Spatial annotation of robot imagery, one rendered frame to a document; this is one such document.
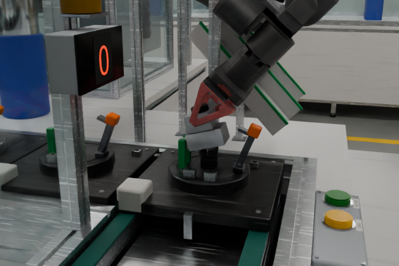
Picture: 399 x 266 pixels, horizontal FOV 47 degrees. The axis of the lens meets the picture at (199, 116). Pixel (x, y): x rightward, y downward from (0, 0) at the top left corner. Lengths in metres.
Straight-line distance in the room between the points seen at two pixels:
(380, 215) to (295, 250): 0.36
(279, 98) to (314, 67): 3.56
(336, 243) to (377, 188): 0.45
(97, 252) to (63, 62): 0.26
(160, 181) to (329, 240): 0.30
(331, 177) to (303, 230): 0.45
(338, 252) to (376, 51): 4.04
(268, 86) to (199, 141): 0.36
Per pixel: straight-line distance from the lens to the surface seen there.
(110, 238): 0.69
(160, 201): 0.73
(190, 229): 0.70
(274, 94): 1.08
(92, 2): 0.58
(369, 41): 4.61
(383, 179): 1.15
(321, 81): 4.66
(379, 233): 0.92
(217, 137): 0.75
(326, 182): 1.09
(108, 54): 0.61
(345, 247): 0.66
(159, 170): 0.84
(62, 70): 0.56
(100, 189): 0.78
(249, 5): 0.70
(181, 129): 1.36
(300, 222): 0.72
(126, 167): 0.86
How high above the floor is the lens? 1.30
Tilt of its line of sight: 16 degrees down
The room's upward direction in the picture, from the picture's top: straight up
